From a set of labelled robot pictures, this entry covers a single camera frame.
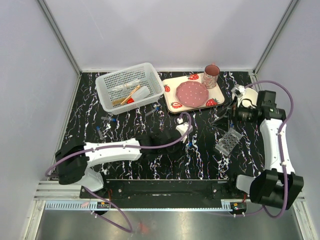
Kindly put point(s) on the clear test tube rack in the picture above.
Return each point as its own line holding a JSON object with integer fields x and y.
{"x": 227, "y": 143}

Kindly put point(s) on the right controller box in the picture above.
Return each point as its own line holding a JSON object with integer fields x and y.
{"x": 238, "y": 207}

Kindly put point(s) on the pink patterned mug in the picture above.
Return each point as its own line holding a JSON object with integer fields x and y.
{"x": 210, "y": 76}

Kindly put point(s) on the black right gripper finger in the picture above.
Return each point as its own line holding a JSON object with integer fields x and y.
{"x": 222, "y": 124}
{"x": 221, "y": 113}

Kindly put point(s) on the wooden test tube clamp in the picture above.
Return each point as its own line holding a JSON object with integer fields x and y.
{"x": 125, "y": 100}

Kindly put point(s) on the left controller box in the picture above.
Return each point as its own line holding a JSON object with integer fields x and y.
{"x": 103, "y": 205}

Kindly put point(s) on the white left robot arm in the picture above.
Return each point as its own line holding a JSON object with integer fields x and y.
{"x": 78, "y": 169}

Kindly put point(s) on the clear plastic funnel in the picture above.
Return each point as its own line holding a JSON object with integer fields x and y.
{"x": 123, "y": 86}

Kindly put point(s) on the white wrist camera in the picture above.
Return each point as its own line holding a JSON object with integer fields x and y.
{"x": 183, "y": 127}
{"x": 238, "y": 93}

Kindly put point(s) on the strawberry pattern tray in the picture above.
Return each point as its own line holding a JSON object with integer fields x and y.
{"x": 216, "y": 96}

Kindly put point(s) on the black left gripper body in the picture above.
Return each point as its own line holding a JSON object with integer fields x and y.
{"x": 176, "y": 151}

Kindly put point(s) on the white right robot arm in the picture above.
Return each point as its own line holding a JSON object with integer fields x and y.
{"x": 278, "y": 185}

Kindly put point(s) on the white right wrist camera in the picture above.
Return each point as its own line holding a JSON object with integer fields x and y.
{"x": 238, "y": 93}

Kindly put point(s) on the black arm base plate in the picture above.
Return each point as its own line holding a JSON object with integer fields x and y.
{"x": 167, "y": 202}

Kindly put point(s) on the white perforated plastic basket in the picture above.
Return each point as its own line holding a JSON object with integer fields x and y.
{"x": 144, "y": 74}

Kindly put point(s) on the white squeeze bottle red cap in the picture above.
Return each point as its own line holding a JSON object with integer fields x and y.
{"x": 140, "y": 94}

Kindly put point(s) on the controller box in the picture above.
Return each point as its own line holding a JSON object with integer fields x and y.
{"x": 238, "y": 207}
{"x": 103, "y": 205}

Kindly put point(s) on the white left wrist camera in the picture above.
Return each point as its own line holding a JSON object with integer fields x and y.
{"x": 183, "y": 127}

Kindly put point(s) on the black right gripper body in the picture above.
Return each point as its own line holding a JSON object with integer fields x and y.
{"x": 245, "y": 114}

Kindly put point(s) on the pink dotted plate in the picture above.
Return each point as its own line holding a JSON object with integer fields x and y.
{"x": 192, "y": 94}

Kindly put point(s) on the white paper bowl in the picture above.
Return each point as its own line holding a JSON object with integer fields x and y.
{"x": 249, "y": 100}

